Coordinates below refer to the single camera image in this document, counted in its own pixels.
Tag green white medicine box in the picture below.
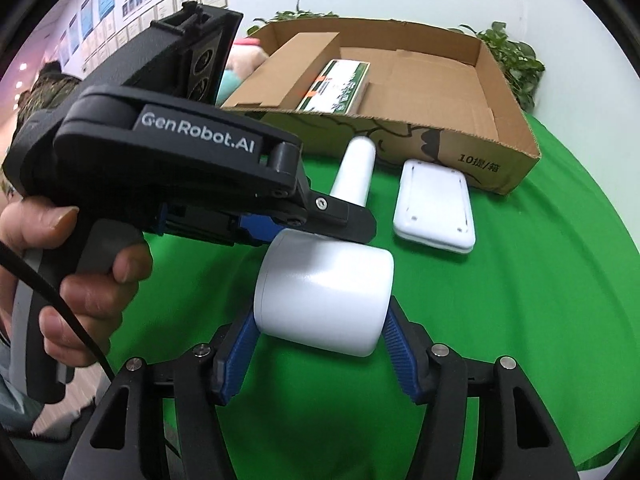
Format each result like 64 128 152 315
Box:
296 58 370 115

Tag person in camouflage jacket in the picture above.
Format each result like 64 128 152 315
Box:
0 60 84 196

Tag brown cardboard box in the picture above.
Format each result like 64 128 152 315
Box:
222 18 540 195

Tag green table cloth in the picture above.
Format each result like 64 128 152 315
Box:
108 120 639 479

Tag right potted plant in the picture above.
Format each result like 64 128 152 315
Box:
450 21 546 113

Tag left potted plant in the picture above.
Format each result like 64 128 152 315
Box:
246 0 337 37

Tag white hair dryer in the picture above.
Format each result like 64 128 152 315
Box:
252 133 395 359

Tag potted plant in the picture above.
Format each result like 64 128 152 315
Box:
246 0 337 37
450 21 546 113

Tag framed certificates on wall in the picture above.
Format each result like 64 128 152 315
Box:
43 0 228 78

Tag white rectangular device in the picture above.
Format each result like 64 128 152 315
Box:
393 159 476 255

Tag pink pig plush toy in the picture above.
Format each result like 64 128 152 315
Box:
216 37 268 106

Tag person's left hand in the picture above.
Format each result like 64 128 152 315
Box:
1 197 153 367

